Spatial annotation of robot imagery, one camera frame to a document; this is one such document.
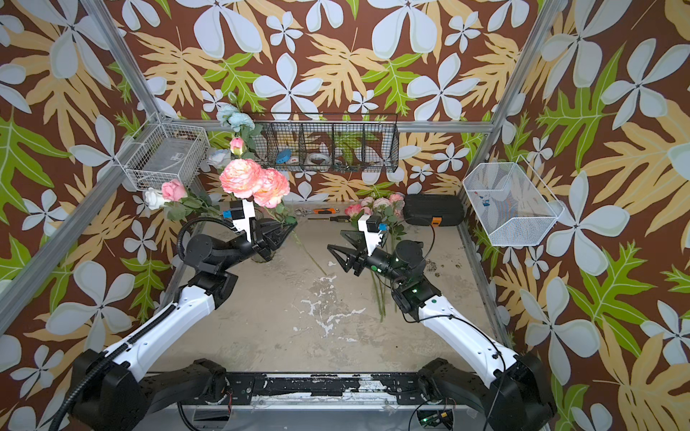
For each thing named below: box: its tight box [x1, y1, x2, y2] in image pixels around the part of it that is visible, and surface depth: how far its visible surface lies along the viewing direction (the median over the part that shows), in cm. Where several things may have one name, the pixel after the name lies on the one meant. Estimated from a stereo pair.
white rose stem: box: [144, 186, 167, 211], surface depth 66 cm
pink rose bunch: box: [219, 137, 298, 225], surface depth 47 cm
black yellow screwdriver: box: [307, 215, 352, 223], surface depth 116 cm
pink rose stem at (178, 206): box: [160, 178, 219, 220], surface depth 66 cm
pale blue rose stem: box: [206, 149, 232, 168], surface depth 80 cm
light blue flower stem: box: [216, 91, 264, 158], surface depth 84 cm
